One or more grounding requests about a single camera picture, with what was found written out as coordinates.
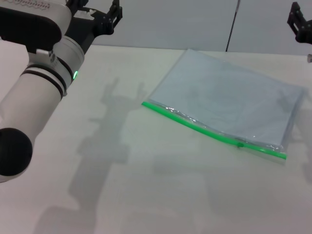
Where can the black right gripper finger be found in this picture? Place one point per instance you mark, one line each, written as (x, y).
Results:
(301, 24)

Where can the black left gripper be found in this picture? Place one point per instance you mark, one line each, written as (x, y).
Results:
(84, 31)

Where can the clear green-zip document bag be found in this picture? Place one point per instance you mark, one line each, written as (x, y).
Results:
(268, 97)

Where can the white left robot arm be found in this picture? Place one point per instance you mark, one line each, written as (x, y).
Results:
(31, 97)

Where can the pale blue paper stack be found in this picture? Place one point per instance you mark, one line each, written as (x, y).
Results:
(231, 102)

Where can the green zipper slider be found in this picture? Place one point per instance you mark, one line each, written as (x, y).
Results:
(240, 145)

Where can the left wrist camera housing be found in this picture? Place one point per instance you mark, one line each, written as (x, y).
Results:
(29, 24)

